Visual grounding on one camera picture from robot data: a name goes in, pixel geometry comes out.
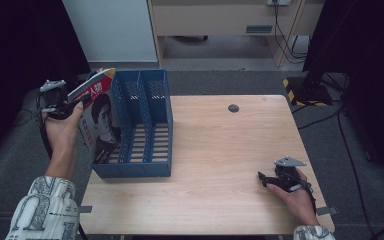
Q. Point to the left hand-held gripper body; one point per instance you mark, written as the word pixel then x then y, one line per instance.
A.
pixel 54 96

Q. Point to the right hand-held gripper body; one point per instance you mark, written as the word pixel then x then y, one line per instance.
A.
pixel 290 173

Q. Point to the magazine with face cover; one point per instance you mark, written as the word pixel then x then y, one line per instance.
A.
pixel 100 113

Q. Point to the blue plastic file rack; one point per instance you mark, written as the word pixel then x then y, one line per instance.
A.
pixel 146 133

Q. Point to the person's right hand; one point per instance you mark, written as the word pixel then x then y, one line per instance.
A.
pixel 296 203

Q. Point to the person's left hand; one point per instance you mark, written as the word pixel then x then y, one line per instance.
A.
pixel 62 131

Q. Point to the grey tape piece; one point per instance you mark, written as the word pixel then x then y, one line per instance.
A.
pixel 326 210
pixel 85 209

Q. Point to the black curtain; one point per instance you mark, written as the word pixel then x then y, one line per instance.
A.
pixel 20 50
pixel 370 50

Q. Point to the patterned right sleeve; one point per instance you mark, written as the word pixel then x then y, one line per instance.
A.
pixel 313 233

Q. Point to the dark round table grommet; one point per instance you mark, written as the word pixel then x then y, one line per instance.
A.
pixel 233 108

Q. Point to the white cabinet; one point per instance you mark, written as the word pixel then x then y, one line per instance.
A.
pixel 113 30

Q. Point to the stand base with striped tape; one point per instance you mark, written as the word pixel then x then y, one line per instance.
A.
pixel 308 91

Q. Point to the white power strip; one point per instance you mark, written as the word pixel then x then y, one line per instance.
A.
pixel 279 2

